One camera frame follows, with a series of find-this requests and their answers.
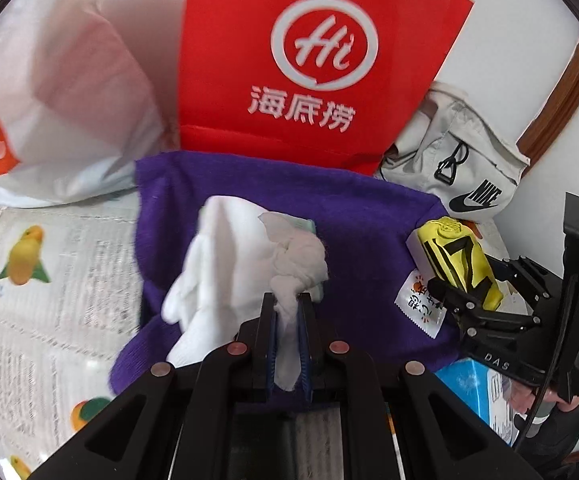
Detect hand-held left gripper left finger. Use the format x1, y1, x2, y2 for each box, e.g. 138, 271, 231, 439
29, 292, 280, 480

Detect blue tissue pack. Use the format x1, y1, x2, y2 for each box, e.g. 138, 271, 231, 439
434, 360, 525, 448

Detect person's right hand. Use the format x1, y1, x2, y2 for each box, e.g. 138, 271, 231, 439
511, 382, 553, 423

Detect fruit print tablecloth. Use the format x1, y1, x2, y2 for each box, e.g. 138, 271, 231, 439
0, 190, 170, 480

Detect red paper shopping bag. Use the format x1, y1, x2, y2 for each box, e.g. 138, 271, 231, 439
176, 0, 475, 176

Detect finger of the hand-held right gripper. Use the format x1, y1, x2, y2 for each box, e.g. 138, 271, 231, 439
428, 276, 536, 334
486, 255, 553, 307

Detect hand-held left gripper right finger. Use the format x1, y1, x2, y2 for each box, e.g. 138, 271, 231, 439
297, 294, 543, 480

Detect purple knitted cloth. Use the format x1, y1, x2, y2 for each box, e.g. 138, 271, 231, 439
109, 152, 463, 406

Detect brown wooden door frame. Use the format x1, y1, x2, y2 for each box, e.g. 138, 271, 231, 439
517, 30, 579, 163

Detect yellow black soft toy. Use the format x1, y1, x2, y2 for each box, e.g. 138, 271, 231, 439
416, 216, 504, 311

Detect white glove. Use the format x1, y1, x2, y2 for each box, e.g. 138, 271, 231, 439
162, 196, 329, 391

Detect white plastic shopping bag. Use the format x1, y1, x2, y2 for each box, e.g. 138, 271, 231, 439
0, 0, 180, 208

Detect grey waist bag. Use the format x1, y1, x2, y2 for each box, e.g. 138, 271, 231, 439
374, 81, 531, 218

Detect small white snack packet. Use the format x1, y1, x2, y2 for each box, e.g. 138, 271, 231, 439
394, 269, 457, 339

